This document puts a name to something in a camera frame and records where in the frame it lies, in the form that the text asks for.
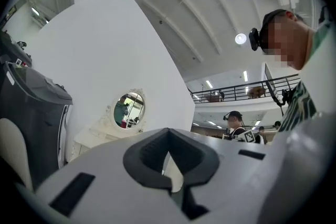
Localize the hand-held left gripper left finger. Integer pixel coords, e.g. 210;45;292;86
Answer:
123;127;172;190

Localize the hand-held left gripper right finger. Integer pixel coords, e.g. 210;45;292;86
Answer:
169;127;220;189

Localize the white dressing table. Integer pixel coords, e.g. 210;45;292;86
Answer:
66;88;148;164

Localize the flat screen on black arm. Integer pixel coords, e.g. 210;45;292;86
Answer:
264;62;292;115

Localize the black balcony railing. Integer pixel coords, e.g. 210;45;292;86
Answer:
190;73;300;103

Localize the round wooden table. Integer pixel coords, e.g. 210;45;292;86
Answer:
248;87;266;99

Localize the beige padded chair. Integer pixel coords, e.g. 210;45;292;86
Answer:
0;118;34;193

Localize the person's head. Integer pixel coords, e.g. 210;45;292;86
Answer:
261;10;317;71

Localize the person's torso in patterned shirt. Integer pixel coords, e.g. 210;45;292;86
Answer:
277;16;336;134

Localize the black cap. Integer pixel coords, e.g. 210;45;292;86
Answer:
259;9;289;35

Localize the oval mirror with ornate frame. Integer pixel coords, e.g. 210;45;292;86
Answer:
113;91;146;130

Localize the black head camera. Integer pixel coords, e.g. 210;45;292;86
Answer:
248;27;261;51

